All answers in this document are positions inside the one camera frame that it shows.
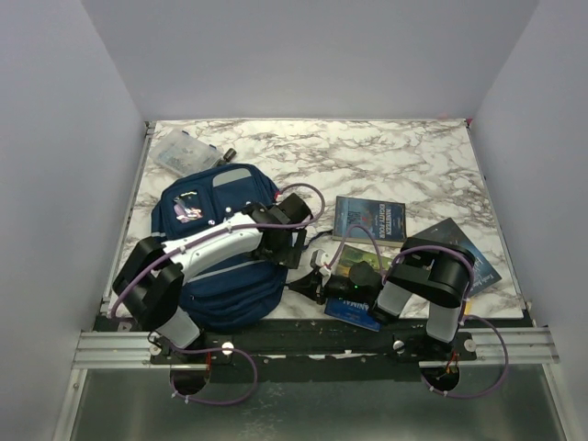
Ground clear plastic organiser box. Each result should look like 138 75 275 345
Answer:
150 129 223 177

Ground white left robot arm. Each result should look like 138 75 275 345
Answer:
109 194 316 363

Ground Animal Farm book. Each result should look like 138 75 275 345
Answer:
324 244 381 332

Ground navy blue student backpack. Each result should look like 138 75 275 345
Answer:
151 164 288 332

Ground aluminium extrusion rail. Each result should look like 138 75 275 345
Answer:
73 327 560 369

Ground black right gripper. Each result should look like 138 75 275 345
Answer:
289 269 371 306

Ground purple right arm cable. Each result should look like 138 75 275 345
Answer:
323 224 509 400

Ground black metal flashlight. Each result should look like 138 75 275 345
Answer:
217 148 237 166

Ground Nineteen Eighty-Four book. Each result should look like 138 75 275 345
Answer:
333 196 407 246

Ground blue picture book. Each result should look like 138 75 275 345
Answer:
415 218 502 296

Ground black mounting base plate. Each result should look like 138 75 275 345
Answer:
91 311 537 385

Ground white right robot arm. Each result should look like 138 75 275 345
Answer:
288 238 475 360

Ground purple highlighter marker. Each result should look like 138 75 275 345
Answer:
174 204 203 223

